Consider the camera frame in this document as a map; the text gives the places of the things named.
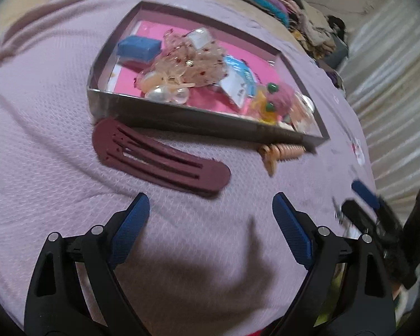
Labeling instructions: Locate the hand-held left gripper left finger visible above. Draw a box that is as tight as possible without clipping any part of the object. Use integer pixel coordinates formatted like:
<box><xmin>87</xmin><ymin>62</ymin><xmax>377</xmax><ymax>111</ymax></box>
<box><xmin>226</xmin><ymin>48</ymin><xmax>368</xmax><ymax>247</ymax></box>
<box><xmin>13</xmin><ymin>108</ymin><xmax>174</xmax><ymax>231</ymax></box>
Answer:
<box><xmin>24</xmin><ymin>192</ymin><xmax>151</xmax><ymax>336</ymax></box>

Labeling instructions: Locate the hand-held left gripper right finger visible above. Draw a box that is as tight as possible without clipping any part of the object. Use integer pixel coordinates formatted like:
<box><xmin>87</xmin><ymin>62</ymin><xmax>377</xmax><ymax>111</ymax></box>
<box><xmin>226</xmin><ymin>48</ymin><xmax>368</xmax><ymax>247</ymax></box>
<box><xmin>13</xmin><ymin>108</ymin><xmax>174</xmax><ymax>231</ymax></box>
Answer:
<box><xmin>266</xmin><ymin>192</ymin><xmax>396</xmax><ymax>336</ymax></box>

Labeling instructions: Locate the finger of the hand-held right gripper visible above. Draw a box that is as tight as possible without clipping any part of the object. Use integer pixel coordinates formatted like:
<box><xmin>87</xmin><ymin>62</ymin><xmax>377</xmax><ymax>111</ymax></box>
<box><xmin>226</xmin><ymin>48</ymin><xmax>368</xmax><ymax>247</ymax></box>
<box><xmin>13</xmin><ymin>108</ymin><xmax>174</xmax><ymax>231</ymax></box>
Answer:
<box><xmin>351</xmin><ymin>180</ymin><xmax>405</xmax><ymax>233</ymax></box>
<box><xmin>335</xmin><ymin>199</ymin><xmax>391</xmax><ymax>251</ymax></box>

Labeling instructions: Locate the maroon snap hair clip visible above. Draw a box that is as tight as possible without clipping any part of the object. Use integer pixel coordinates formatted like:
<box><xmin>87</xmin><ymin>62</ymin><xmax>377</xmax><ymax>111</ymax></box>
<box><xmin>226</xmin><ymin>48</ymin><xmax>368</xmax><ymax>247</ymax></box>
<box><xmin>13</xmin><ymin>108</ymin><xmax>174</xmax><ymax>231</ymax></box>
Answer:
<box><xmin>92</xmin><ymin>118</ymin><xmax>232</xmax><ymax>197</ymax></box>

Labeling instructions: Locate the brown shallow box pink lining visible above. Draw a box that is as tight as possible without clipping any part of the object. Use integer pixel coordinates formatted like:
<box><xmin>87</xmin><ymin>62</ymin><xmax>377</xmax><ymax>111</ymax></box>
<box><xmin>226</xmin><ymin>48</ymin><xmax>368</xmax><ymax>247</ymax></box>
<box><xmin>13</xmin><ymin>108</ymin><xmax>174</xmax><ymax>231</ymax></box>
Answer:
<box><xmin>87</xmin><ymin>2</ymin><xmax>330</xmax><ymax>148</ymax></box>

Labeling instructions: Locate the pink pompom hair tie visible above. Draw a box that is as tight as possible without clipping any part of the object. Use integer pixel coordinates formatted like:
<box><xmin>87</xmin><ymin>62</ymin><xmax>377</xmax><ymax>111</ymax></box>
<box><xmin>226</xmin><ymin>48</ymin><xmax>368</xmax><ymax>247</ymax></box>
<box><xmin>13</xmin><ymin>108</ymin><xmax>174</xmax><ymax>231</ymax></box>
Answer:
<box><xmin>265</xmin><ymin>81</ymin><xmax>297</xmax><ymax>117</ymax></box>

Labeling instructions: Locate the yellow hair accessory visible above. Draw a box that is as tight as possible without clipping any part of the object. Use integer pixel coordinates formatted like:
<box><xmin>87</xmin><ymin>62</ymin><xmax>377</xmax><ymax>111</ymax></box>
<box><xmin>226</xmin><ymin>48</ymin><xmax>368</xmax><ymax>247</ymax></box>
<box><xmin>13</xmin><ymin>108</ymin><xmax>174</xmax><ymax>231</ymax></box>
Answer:
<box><xmin>254</xmin><ymin>90</ymin><xmax>281</xmax><ymax>125</ymax></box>

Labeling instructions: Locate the pearl bow hair clip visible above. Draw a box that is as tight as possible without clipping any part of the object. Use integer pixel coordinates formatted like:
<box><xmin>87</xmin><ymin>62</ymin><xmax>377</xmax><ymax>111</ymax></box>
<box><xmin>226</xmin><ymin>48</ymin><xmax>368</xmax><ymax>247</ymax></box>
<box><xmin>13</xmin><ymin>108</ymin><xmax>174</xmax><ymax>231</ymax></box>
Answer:
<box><xmin>136</xmin><ymin>70</ymin><xmax>197</xmax><ymax>106</ymax></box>

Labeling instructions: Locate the small blue box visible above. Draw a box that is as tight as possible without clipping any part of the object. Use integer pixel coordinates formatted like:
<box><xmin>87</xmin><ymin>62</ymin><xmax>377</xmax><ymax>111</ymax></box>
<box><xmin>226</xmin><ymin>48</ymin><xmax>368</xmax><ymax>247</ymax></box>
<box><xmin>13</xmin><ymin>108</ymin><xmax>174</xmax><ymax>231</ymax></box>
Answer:
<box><xmin>116</xmin><ymin>35</ymin><xmax>162</xmax><ymax>64</ymax></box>

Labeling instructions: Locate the white card of flower pins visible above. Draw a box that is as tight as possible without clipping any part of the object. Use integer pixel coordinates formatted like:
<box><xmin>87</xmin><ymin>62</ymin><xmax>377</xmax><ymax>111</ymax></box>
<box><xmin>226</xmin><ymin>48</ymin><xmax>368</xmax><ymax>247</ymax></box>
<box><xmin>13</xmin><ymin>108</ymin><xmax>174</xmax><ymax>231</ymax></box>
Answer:
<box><xmin>188</xmin><ymin>28</ymin><xmax>213</xmax><ymax>49</ymax></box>

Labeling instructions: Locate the person's green fleece clothing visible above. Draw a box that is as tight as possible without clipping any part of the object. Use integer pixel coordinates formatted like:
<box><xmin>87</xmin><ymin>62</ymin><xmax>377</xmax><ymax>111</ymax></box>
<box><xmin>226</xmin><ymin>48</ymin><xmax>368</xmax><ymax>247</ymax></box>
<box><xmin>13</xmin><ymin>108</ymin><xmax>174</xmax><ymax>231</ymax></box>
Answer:
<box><xmin>313</xmin><ymin>262</ymin><xmax>420</xmax><ymax>333</ymax></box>

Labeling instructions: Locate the white satin curtain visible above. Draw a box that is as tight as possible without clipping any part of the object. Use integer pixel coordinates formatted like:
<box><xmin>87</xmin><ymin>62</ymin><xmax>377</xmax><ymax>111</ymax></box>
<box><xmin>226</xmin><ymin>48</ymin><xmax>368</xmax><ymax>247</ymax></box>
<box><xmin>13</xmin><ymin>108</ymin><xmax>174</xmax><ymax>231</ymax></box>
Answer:
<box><xmin>336</xmin><ymin>0</ymin><xmax>420</xmax><ymax>226</ymax></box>

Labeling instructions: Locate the pink hair claw clip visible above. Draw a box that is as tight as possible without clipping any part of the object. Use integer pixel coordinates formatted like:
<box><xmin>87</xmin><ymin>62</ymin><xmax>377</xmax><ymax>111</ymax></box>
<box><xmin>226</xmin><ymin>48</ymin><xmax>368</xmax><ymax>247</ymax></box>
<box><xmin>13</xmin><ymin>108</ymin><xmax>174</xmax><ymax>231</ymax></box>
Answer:
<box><xmin>290</xmin><ymin>92</ymin><xmax>318</xmax><ymax>134</ymax></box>

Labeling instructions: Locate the blue printed card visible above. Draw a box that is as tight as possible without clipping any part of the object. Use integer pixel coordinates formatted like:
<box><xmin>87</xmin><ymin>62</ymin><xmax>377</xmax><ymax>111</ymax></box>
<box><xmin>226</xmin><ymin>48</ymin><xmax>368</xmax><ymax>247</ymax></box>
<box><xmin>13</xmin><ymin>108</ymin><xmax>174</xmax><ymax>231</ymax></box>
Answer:
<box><xmin>222</xmin><ymin>55</ymin><xmax>264</xmax><ymax>99</ymax></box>

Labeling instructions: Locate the pile of clothes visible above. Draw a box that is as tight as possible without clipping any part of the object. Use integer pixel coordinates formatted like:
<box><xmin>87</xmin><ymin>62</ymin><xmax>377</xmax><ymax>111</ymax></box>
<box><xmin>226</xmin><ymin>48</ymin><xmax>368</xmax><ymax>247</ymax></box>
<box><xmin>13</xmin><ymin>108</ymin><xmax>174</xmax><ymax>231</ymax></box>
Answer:
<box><xmin>269</xmin><ymin>0</ymin><xmax>351</xmax><ymax>88</ymax></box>

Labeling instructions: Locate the orange spiral hair tie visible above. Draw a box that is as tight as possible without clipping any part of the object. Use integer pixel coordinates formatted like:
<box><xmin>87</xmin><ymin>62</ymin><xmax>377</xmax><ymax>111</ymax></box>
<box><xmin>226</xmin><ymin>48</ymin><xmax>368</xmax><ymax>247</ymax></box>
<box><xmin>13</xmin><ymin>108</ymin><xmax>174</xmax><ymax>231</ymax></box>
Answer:
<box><xmin>259</xmin><ymin>143</ymin><xmax>307</xmax><ymax>177</ymax></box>

